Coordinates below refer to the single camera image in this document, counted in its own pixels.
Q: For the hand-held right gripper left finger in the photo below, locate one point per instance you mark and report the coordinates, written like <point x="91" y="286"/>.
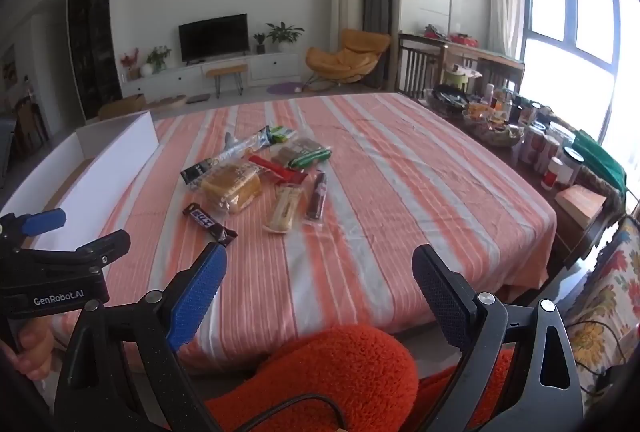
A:
<point x="200" y="294"/>

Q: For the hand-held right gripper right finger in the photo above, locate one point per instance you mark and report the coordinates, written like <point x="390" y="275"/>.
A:
<point x="442" y="299"/>

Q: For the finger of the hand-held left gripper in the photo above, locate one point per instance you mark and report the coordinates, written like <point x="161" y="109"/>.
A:
<point x="45" y="219"/>
<point x="95" y="248"/>

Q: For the black chocolate bar packet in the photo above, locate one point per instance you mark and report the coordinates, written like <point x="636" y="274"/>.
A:
<point x="207" y="222"/>

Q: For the white cardboard box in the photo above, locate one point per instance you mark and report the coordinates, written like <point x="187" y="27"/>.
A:
<point x="115" y="147"/>

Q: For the yellow bread packet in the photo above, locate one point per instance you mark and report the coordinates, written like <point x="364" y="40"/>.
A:
<point x="232" y="188"/>

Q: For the beige sandwich biscuit packet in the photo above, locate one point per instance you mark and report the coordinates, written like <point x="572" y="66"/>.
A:
<point x="285" y="209"/>

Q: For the long silver black snack packet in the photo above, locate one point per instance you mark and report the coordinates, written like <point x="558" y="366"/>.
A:
<point x="225" y="157"/>

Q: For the red snack packet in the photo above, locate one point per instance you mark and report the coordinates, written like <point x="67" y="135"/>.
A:
<point x="272" y="168"/>

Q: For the dark brown sausage packet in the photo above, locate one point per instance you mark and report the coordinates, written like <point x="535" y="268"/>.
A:
<point x="317" y="197"/>

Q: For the clear packet of brown cakes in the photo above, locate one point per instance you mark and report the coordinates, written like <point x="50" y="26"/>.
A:
<point x="295" y="147"/>

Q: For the green sausage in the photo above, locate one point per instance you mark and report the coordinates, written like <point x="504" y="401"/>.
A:
<point x="312" y="157"/>

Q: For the small green white packet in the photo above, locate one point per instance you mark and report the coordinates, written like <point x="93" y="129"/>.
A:
<point x="282" y="133"/>

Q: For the woven basket of snacks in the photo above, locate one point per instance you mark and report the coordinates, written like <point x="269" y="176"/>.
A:
<point x="492" y="127"/>

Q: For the person's left hand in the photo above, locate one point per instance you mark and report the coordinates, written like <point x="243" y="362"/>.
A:
<point x="35" y="347"/>

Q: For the orange fleece clothing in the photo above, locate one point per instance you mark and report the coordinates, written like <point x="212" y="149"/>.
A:
<point x="360" y="372"/>

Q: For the orange striped tablecloth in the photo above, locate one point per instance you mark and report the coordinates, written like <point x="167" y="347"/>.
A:
<point x="380" y="192"/>

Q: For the brown cardboard box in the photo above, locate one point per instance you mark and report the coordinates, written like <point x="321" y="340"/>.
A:
<point x="122" y="106"/>

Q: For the floral cushion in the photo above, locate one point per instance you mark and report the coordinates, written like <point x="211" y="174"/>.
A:
<point x="607" y="292"/>

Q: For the pink flat box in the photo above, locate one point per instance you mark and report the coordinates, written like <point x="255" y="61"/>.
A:
<point x="580" y="204"/>

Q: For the red flowers in vase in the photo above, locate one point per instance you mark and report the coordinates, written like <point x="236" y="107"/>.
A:
<point x="131" y="62"/>

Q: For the dark display cabinet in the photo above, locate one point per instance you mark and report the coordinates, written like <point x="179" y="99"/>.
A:
<point x="92" y="42"/>

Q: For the plant in white vase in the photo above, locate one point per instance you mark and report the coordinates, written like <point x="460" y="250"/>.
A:
<point x="156" y="60"/>

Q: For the black bowl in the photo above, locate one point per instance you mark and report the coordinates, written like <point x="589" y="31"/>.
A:
<point x="450" y="97"/>

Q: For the green cloth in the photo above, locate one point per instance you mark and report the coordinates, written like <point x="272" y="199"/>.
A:
<point x="597" y="157"/>

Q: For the wooden bench with black legs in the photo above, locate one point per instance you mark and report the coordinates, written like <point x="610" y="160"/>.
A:
<point x="226" y="71"/>

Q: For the purple round mat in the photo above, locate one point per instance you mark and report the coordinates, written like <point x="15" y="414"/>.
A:
<point x="284" y="88"/>

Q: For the dark wooden chair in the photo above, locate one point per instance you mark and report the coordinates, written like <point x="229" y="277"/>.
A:
<point x="417" y="67"/>

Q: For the white television cabinet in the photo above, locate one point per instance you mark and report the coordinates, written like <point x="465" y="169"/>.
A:
<point x="270" y="67"/>

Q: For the black television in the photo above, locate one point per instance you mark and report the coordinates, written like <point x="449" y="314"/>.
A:
<point x="214" y="37"/>

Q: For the wooden side table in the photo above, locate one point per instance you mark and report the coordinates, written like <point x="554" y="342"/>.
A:
<point x="492" y="62"/>

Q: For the small potted green plant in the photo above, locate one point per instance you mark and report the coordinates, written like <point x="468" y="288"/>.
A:
<point x="260" y="41"/>

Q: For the orange lounge chair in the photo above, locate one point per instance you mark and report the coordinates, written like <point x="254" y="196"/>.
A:
<point x="345" y="57"/>

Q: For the large potted green plant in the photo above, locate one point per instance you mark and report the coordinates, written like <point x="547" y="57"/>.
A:
<point x="282" y="35"/>

